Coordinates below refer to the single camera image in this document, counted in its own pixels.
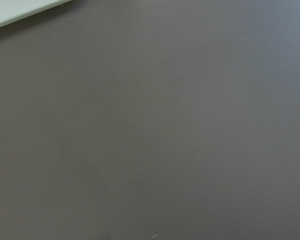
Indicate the cream rabbit tray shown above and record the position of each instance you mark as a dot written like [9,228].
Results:
[15,10]

